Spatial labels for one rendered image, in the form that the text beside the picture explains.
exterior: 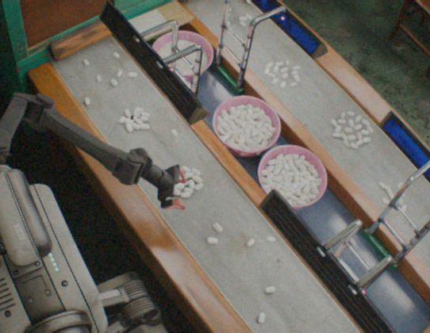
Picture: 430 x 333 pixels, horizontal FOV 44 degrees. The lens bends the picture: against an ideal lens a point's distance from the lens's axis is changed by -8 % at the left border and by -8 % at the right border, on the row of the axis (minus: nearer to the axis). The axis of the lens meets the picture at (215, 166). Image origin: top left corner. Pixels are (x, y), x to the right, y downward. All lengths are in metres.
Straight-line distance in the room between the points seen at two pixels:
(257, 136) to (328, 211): 0.40
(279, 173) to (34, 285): 1.25
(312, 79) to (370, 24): 1.61
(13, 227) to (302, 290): 1.20
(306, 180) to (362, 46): 1.81
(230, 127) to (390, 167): 0.68
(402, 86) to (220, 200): 1.95
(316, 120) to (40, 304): 1.52
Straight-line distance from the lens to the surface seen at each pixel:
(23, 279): 1.21
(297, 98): 2.40
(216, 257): 1.98
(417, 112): 3.62
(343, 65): 2.56
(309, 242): 1.66
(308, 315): 1.97
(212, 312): 1.89
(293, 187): 2.15
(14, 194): 1.08
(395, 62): 3.84
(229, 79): 2.43
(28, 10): 2.24
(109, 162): 1.72
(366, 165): 2.30
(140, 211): 2.01
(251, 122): 2.27
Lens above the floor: 2.57
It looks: 58 degrees down
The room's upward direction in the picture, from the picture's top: 11 degrees clockwise
